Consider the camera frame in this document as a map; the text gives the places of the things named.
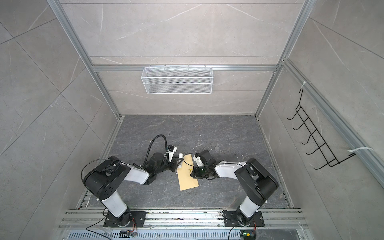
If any tan paper envelope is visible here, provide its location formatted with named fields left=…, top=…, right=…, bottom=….
left=177, top=154, right=199, bottom=191

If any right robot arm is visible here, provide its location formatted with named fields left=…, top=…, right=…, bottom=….
left=191, top=150, right=279, bottom=226

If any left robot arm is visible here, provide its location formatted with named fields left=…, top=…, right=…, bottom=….
left=82, top=153, right=182, bottom=222

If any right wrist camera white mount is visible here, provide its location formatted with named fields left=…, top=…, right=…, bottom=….
left=193, top=156, right=204, bottom=166

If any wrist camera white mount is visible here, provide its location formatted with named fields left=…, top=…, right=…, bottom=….
left=166, top=145, right=177, bottom=163
left=193, top=156, right=204, bottom=166

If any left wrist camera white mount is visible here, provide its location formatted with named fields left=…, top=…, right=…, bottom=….
left=166, top=145, right=177, bottom=163

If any left black camera cable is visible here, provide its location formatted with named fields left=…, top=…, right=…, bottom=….
left=142, top=134, right=169, bottom=167

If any black camera cable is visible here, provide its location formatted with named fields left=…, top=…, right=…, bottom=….
left=182, top=153, right=196, bottom=169
left=142, top=134, right=169, bottom=167

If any right black camera cable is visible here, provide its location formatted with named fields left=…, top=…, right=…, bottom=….
left=182, top=153, right=196, bottom=169

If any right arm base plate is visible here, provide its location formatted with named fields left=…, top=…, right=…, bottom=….
left=221, top=210, right=265, bottom=227

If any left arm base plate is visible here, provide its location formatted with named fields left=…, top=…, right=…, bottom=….
left=103, top=211, right=147, bottom=228

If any white wire mesh basket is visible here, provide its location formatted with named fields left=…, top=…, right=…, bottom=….
left=141, top=67, right=214, bottom=95

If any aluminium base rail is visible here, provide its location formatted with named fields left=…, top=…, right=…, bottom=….
left=58, top=209, right=309, bottom=230

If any slotted cable duct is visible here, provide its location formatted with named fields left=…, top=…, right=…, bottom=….
left=67, top=230, right=243, bottom=240

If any black wire hook rack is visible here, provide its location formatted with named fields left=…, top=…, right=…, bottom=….
left=287, top=89, right=356, bottom=170

